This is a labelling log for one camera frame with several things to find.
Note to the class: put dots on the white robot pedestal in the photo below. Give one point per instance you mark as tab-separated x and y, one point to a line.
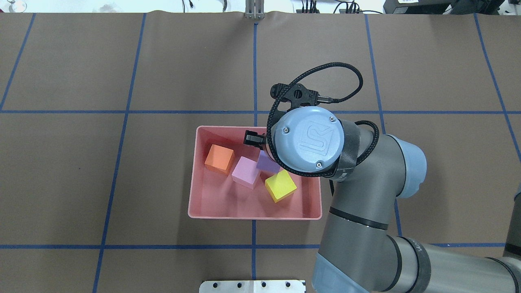
253	286

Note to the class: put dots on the aluminium frame post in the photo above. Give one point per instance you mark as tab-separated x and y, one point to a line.
254	9

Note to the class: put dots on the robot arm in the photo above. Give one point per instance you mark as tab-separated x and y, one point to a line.
368	172

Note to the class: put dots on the pink foam block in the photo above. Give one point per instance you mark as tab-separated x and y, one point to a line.
245	173

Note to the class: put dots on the pink plastic bin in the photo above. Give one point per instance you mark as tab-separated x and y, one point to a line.
227	184

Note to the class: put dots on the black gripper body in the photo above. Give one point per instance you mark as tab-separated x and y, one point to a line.
253	139

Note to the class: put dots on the yellow foam block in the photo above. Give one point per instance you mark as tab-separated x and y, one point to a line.
280	186

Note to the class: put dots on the orange foam block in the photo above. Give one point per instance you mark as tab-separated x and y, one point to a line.
220	159

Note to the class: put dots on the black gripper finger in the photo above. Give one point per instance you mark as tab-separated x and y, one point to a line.
255	139

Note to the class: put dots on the purple foam block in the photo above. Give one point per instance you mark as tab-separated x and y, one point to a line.
266	164

